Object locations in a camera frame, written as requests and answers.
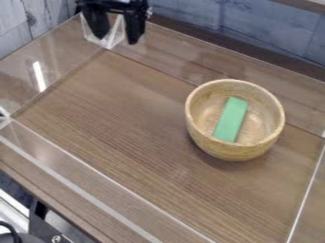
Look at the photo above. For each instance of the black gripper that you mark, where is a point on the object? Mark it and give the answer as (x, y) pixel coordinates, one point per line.
(95, 13)

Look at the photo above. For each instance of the green rectangular stick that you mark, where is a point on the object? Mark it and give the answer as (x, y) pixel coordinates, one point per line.
(232, 118)

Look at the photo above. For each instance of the wooden bowl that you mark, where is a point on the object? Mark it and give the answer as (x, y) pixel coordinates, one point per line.
(262, 126)

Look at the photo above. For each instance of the clear acrylic stand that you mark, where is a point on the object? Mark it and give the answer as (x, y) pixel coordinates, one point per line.
(115, 35)

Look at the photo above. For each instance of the clear acrylic tray wall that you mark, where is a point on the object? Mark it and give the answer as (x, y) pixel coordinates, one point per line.
(109, 211)

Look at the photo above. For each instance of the black table frame bracket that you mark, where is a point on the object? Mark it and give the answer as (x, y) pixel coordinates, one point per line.
(42, 229)

